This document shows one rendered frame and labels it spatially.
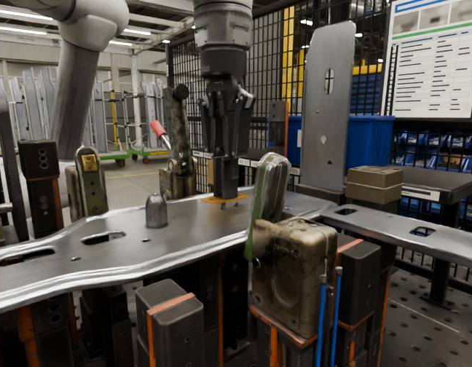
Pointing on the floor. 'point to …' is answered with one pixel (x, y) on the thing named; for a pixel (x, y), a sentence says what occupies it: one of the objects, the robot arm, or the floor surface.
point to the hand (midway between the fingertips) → (225, 177)
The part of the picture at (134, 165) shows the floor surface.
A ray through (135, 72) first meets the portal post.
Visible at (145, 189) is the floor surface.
